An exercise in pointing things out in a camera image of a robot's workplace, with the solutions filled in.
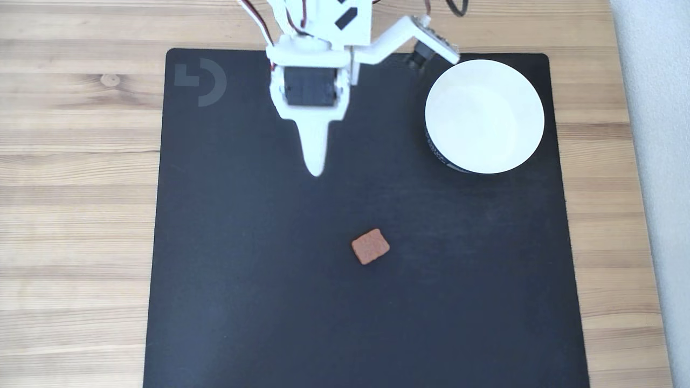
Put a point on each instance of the brown square toy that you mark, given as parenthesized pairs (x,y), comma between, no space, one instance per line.
(371,247)

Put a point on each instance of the black desk mat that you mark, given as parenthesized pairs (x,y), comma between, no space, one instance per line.
(259,269)

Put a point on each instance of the white bowl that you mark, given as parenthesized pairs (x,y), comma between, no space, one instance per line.
(485,116)

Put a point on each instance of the small camera on white bracket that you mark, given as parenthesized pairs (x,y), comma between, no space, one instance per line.
(434,40)

